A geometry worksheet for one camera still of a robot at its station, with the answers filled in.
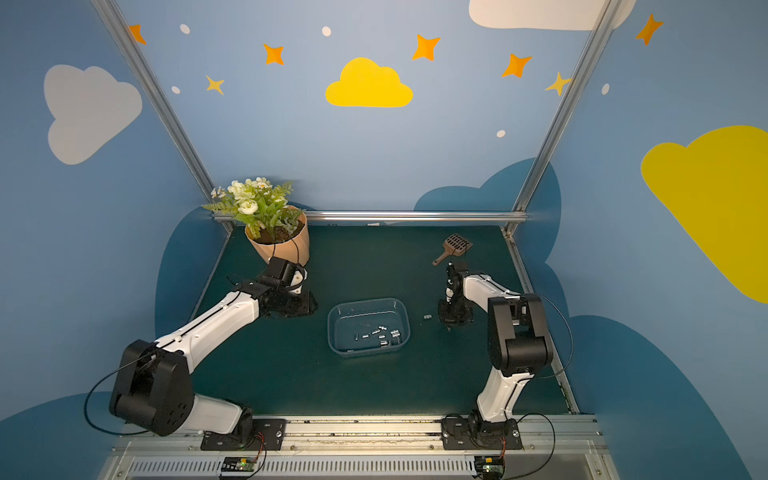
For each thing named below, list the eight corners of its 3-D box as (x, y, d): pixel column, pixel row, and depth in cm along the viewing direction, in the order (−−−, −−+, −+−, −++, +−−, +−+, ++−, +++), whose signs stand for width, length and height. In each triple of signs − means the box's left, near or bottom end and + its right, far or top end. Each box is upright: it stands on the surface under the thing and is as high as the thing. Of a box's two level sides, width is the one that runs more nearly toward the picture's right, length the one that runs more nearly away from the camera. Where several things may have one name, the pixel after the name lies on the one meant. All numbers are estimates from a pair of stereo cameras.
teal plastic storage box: (331, 359, 89) (327, 349, 83) (331, 315, 98) (327, 303, 92) (411, 349, 91) (413, 339, 85) (404, 307, 100) (405, 295, 94)
